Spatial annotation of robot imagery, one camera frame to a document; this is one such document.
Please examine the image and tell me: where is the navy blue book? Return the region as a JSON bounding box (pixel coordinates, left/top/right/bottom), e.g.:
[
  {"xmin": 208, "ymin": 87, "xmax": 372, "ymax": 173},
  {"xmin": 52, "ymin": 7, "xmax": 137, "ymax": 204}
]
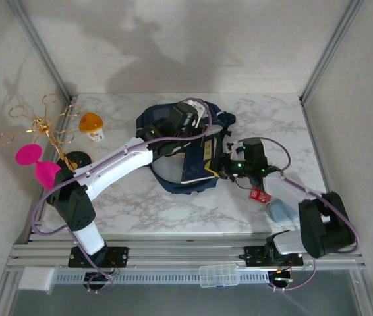
[{"xmin": 181, "ymin": 138, "xmax": 222, "ymax": 184}]

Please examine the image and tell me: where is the navy blue student backpack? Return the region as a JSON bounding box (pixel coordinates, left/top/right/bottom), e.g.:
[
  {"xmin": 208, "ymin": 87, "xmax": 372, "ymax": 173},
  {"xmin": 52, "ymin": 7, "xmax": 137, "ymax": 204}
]
[{"xmin": 136, "ymin": 100, "xmax": 239, "ymax": 195}]

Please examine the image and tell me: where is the red card packet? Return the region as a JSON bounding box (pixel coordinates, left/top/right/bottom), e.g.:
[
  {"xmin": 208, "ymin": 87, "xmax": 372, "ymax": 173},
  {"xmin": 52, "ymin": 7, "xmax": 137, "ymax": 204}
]
[{"xmin": 248, "ymin": 186, "xmax": 272, "ymax": 205}]

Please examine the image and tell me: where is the light blue case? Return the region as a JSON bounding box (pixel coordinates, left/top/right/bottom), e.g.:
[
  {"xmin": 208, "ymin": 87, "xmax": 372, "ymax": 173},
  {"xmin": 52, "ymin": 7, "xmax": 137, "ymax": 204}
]
[{"xmin": 265, "ymin": 200, "xmax": 300, "ymax": 224}]

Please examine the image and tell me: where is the orange lid yogurt cup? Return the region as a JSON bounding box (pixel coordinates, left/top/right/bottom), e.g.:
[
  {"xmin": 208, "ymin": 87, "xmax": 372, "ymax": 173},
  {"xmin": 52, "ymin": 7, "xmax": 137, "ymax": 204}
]
[{"xmin": 78, "ymin": 112, "xmax": 105, "ymax": 143}]

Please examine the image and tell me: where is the clear plastic organizer box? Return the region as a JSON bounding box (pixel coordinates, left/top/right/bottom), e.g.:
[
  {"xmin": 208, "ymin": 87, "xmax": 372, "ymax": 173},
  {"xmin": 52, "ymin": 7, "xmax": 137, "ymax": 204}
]
[{"xmin": 198, "ymin": 263, "xmax": 241, "ymax": 289}]

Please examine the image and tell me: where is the pink plastic goblet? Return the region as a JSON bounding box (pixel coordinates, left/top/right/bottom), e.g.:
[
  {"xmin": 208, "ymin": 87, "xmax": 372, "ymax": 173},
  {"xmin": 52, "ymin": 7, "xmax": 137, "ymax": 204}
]
[{"xmin": 15, "ymin": 144, "xmax": 63, "ymax": 190}]

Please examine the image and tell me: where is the white foam block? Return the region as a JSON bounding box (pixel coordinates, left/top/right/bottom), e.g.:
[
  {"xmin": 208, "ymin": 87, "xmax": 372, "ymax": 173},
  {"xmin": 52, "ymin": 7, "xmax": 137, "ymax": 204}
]
[{"xmin": 18, "ymin": 267, "xmax": 55, "ymax": 293}]

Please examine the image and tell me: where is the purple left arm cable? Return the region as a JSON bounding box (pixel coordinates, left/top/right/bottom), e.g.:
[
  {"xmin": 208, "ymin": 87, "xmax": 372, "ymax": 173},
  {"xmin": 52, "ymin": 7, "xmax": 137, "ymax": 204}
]
[{"xmin": 31, "ymin": 97, "xmax": 214, "ymax": 294}]

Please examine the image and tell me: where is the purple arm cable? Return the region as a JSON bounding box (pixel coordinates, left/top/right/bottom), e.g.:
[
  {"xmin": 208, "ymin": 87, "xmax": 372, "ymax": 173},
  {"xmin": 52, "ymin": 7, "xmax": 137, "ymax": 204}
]
[
  {"xmin": 262, "ymin": 137, "xmax": 362, "ymax": 294},
  {"xmin": 31, "ymin": 97, "xmax": 214, "ymax": 294}
]

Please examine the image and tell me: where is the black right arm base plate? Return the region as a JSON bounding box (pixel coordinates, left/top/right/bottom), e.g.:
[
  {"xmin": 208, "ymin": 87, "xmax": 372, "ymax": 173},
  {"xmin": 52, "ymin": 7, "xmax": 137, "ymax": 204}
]
[{"xmin": 239, "ymin": 245, "xmax": 304, "ymax": 268}]

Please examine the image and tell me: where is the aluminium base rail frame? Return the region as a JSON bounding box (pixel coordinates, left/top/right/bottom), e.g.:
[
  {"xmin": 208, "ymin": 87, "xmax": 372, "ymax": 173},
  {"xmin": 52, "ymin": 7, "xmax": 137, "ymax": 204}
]
[{"xmin": 5, "ymin": 232, "xmax": 365, "ymax": 273}]

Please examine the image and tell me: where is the gold wire cup rack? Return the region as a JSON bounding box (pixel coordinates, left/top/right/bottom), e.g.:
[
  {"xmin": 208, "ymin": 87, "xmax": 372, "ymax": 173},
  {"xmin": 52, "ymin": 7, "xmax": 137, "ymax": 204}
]
[{"xmin": 0, "ymin": 93, "xmax": 94, "ymax": 175}]

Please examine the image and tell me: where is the grey slotted cable duct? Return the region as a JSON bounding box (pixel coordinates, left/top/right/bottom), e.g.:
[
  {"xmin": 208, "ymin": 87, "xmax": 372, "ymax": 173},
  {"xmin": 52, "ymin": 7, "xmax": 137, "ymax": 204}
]
[{"xmin": 54, "ymin": 270, "xmax": 270, "ymax": 284}]

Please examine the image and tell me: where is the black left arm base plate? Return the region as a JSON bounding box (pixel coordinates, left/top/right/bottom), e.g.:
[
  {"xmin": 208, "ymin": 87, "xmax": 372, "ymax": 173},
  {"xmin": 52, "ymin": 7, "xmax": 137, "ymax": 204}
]
[{"xmin": 68, "ymin": 246, "xmax": 130, "ymax": 268}]

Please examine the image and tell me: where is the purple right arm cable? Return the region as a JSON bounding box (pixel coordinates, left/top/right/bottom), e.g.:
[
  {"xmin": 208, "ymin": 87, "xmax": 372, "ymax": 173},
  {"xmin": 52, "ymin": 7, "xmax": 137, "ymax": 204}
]
[{"xmin": 262, "ymin": 137, "xmax": 362, "ymax": 294}]

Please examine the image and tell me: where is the aluminium frame post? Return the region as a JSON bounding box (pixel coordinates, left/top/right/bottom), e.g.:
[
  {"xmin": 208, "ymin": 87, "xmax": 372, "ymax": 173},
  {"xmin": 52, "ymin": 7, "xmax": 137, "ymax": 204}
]
[
  {"xmin": 300, "ymin": 0, "xmax": 365, "ymax": 105},
  {"xmin": 7, "ymin": 0, "xmax": 75, "ymax": 103}
]

